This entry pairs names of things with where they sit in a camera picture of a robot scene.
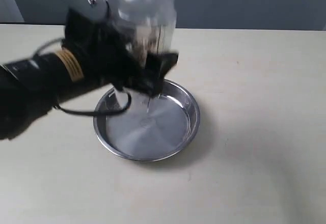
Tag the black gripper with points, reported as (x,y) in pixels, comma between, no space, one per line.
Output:
(100,51)

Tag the clear plastic shaker bottle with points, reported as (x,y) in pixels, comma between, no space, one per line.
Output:
(148,27)

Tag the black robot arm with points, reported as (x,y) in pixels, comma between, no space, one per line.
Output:
(32,87)

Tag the round stainless steel plate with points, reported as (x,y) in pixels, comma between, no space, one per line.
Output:
(152,130)

